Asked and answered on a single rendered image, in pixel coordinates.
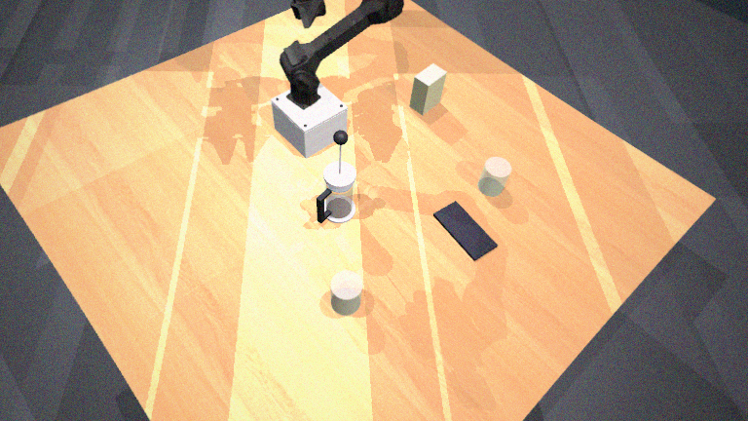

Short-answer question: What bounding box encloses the glass french press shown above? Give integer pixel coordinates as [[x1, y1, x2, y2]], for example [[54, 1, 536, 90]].
[[317, 131, 356, 224]]

